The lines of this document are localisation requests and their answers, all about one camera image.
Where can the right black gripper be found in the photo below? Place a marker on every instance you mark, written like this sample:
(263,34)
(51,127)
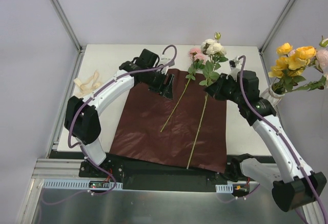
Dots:
(218,88)

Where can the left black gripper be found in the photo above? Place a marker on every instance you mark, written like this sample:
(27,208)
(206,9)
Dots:
(162,85)

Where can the artificial flower bouquet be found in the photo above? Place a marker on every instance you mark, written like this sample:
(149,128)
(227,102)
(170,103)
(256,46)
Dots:
(187,80)

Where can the white cream rose stem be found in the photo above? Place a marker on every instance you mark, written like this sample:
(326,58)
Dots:
(216,54)

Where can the red wrapping paper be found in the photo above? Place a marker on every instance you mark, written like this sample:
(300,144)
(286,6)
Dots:
(186,131)

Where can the yellow rose stem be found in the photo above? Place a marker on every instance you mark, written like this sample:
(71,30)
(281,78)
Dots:
(289,67)

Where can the cream ribbon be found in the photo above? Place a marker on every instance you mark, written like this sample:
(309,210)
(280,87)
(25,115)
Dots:
(88,86)

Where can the pink rose stem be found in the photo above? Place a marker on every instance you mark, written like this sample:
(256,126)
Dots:
(320,62)

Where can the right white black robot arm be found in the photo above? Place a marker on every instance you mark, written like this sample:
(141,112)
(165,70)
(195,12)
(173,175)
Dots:
(295,184)

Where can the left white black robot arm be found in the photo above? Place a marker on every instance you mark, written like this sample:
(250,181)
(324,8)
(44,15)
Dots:
(82,113)

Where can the white ribbed vase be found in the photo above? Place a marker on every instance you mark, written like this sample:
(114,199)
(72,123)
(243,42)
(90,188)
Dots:
(271,96)

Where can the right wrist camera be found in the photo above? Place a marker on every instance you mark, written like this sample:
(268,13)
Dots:
(235,67)

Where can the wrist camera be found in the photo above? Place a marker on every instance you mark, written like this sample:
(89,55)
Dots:
(165,58)
(235,67)

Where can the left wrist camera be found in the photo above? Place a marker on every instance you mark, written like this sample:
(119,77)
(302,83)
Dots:
(165,58)

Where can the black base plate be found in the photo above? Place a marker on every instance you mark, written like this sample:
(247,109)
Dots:
(136,174)

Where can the left aluminium frame post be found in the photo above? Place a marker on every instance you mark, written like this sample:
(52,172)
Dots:
(66,24)

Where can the aluminium frame post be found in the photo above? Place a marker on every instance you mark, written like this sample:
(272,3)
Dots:
(277,24)
(66,24)

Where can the right white cable duct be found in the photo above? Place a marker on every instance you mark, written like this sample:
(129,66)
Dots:
(228,188)

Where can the white cable duct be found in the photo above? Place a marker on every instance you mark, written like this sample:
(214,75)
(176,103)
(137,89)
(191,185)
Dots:
(74,184)
(228,188)

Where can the right aluminium frame post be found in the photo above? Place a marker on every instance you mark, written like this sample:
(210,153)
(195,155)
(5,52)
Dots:
(277,24)

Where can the left white cable duct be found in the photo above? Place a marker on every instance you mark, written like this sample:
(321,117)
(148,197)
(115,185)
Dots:
(74,184)

